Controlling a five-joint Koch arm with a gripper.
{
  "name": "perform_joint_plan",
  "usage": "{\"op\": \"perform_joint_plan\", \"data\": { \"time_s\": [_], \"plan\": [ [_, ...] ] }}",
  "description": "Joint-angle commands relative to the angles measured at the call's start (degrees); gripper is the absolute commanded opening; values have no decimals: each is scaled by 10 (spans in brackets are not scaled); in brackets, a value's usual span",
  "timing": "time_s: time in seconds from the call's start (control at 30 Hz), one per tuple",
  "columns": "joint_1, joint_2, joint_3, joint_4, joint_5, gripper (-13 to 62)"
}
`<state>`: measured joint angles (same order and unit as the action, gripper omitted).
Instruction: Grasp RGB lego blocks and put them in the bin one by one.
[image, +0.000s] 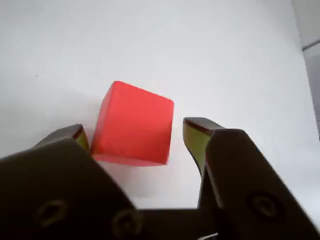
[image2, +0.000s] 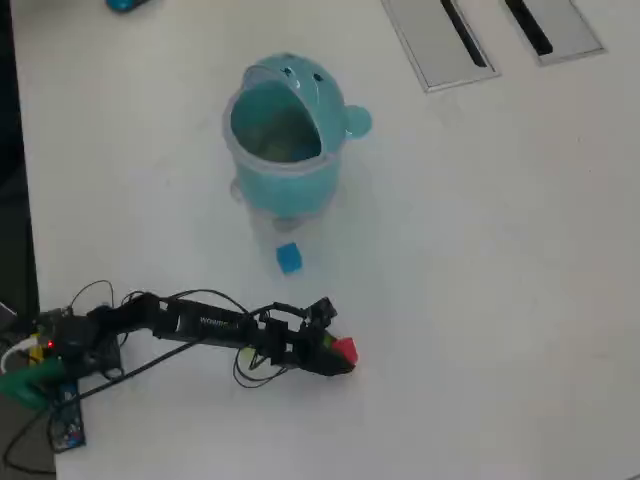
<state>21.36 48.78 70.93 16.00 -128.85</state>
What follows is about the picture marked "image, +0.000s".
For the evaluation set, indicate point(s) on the red lego block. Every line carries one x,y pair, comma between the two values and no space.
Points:
132,122

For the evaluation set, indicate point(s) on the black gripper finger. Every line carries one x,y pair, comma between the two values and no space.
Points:
50,190
250,187

